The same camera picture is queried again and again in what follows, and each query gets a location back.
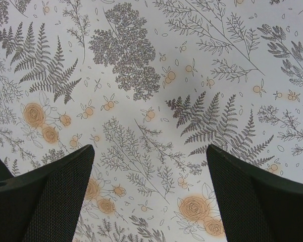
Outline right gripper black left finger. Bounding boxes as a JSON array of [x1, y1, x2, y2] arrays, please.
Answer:
[[0, 145, 95, 242]]

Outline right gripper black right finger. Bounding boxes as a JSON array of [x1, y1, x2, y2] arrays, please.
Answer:
[[206, 145, 303, 241]]

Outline floral patterned table mat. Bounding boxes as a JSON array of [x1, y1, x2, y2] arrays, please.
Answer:
[[0, 1, 303, 241]]

